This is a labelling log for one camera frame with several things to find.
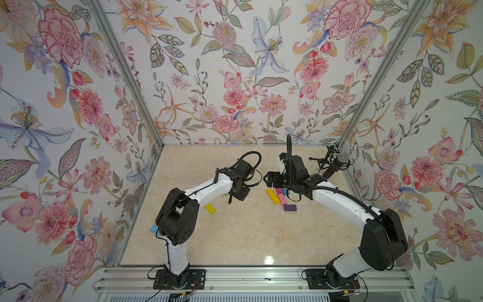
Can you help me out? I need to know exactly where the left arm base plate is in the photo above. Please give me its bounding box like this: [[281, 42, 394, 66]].
[[153, 269, 206, 290]]

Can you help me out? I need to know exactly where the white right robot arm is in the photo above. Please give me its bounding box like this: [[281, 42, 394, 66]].
[[263, 152, 409, 289]]

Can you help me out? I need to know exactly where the yellow long block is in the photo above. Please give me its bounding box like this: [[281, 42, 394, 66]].
[[266, 188, 280, 205]]

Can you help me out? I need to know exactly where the purple block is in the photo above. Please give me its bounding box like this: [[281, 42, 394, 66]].
[[284, 204, 297, 212]]

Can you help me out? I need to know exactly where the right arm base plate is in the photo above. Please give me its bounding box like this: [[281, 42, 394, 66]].
[[301, 269, 360, 291]]

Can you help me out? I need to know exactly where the light pink block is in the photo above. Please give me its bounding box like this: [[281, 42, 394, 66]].
[[277, 194, 288, 206]]

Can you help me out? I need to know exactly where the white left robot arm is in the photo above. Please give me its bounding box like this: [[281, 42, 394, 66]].
[[155, 152, 261, 287]]

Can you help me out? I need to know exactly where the yellow green block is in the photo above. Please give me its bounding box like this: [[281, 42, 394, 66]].
[[204, 203, 216, 215]]

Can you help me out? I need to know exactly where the aluminium frame rail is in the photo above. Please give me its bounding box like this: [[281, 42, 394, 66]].
[[93, 266, 416, 294]]

